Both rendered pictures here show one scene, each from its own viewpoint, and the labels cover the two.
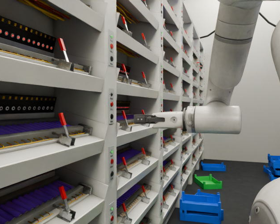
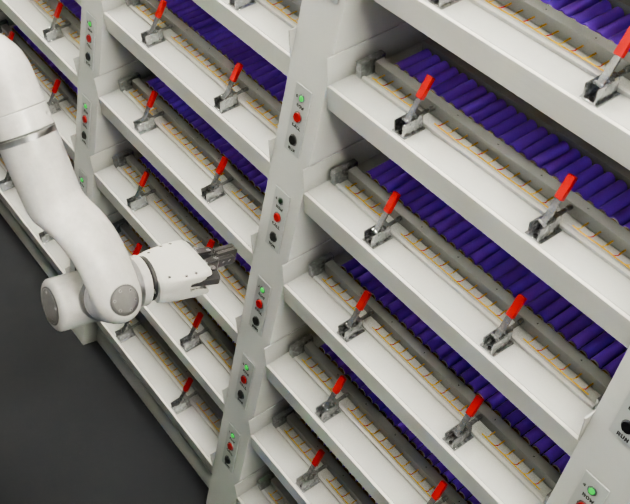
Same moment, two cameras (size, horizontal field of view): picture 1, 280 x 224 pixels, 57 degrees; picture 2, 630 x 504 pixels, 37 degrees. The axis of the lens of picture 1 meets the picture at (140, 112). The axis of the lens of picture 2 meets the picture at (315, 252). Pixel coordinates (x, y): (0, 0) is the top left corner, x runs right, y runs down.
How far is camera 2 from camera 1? 2.13 m
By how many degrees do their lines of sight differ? 109
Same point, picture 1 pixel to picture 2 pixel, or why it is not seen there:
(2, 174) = (144, 148)
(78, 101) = not seen: hidden behind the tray
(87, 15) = (257, 43)
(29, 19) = not seen: hidden behind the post
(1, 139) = (187, 134)
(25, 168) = (157, 163)
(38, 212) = (203, 240)
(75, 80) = (219, 125)
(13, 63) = (158, 65)
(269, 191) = not seen: outside the picture
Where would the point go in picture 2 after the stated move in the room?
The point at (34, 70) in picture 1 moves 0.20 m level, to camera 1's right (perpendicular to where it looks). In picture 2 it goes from (174, 81) to (101, 114)
